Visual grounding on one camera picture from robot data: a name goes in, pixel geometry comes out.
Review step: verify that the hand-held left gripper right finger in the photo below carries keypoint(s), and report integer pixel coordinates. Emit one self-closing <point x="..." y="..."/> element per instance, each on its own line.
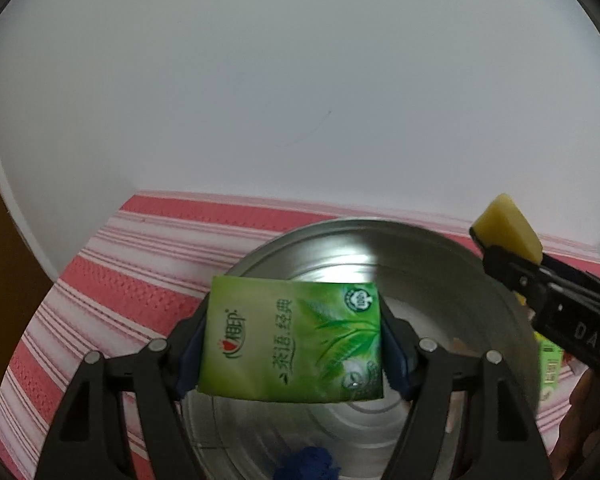
<point x="397" y="360"/>

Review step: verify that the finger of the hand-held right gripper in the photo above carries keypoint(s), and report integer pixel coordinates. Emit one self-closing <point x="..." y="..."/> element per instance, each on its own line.
<point x="510" y="270"/>

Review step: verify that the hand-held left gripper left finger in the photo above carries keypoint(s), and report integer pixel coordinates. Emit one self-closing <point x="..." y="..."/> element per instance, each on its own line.
<point x="192" y="360"/>

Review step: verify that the yellow sponge block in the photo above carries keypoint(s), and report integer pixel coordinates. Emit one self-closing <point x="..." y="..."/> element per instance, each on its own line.
<point x="505" y="225"/>

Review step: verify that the green tissue packet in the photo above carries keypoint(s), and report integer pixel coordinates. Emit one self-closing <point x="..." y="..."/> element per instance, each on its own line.
<point x="290" y="340"/>
<point x="550" y="365"/>

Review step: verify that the round metal bowl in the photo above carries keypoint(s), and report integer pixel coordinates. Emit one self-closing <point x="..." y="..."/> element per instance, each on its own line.
<point x="430" y="270"/>

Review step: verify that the red white striped cloth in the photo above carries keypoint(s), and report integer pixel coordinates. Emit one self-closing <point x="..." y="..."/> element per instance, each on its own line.
<point x="130" y="260"/>

